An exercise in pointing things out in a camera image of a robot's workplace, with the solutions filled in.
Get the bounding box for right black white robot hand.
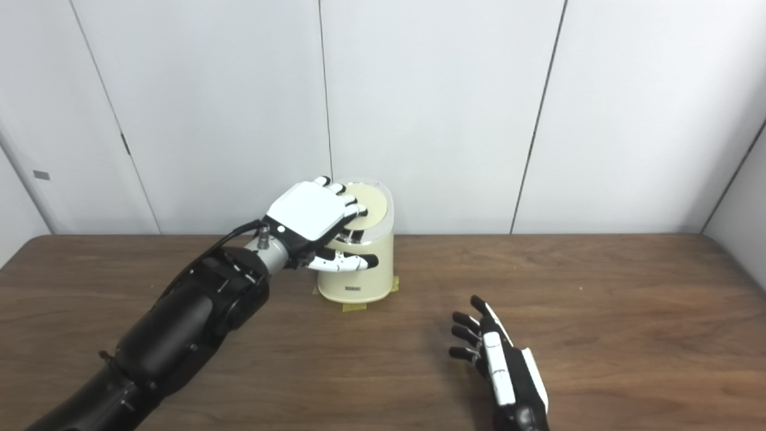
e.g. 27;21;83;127
449;295;550;431

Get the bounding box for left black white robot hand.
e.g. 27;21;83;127
262;175;379;274

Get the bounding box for cream-colored lidded bin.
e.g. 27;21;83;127
316;177;396;304

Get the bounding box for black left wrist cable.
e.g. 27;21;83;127
159;220;270;300

